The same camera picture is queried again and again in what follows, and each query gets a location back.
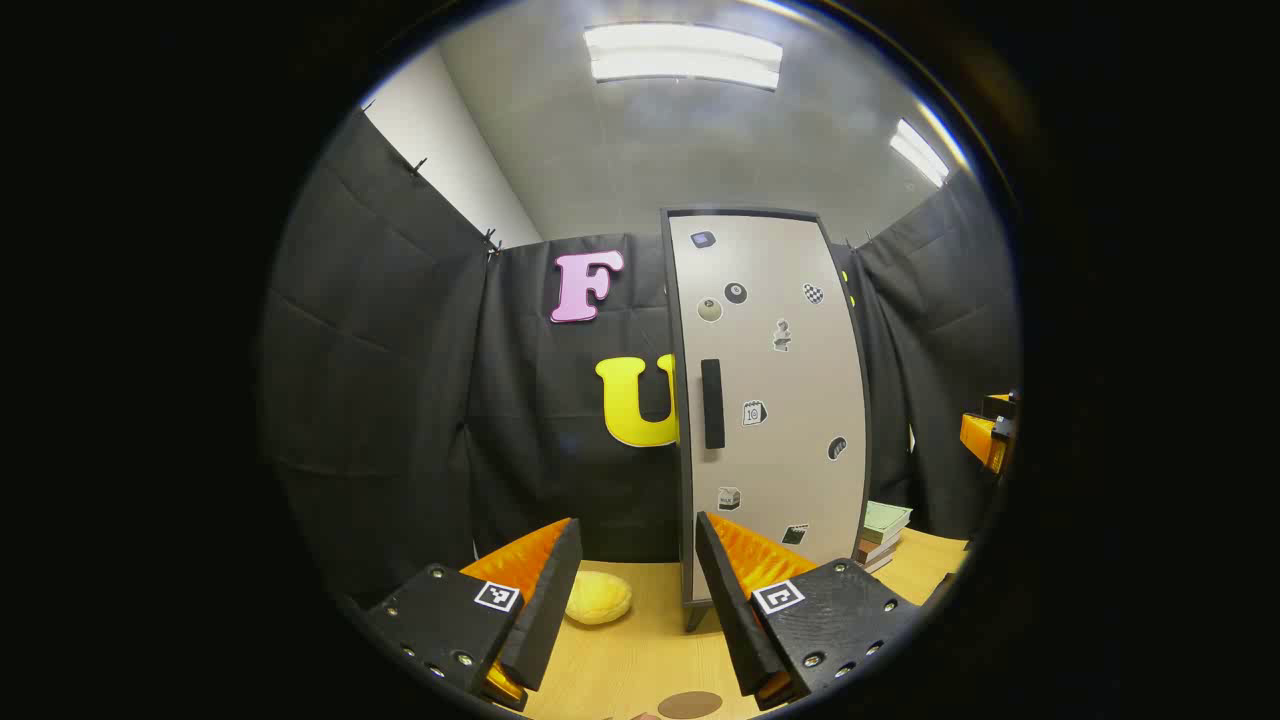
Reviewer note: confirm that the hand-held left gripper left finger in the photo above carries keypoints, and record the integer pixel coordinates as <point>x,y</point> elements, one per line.
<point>550,610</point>

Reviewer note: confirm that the grey book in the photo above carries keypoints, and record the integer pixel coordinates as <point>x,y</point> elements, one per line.
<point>878,565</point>

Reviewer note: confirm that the yellow round bun toy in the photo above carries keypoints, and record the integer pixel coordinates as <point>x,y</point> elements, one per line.
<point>600,598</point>

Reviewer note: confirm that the green book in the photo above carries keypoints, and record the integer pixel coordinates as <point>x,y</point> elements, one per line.
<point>888,520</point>

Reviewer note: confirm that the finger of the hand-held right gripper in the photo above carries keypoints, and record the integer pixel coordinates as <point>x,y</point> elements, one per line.
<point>1000,404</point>
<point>982,438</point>

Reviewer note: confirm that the black backdrop cloth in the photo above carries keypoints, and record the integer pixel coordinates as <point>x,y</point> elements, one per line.
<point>400,380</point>

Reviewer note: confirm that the dark grey cabinet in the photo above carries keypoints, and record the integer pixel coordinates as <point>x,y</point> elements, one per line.
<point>696,615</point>

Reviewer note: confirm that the grey cabinet door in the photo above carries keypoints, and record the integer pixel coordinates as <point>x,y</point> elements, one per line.
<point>790,380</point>

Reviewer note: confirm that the brown round coaster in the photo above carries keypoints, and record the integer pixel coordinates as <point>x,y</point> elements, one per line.
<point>690,705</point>

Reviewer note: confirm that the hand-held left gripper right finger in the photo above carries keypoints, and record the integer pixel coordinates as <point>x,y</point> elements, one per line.
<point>730,610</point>

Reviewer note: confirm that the long ceiling light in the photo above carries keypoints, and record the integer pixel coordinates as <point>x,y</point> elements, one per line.
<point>680,55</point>

